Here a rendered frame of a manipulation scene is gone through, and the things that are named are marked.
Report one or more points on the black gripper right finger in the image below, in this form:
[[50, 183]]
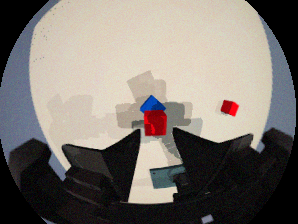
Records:
[[203, 159]]

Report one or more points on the red cube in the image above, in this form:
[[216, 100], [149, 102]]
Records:
[[155, 123], [229, 107]]

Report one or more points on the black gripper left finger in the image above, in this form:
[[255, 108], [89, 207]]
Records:
[[116, 162]]

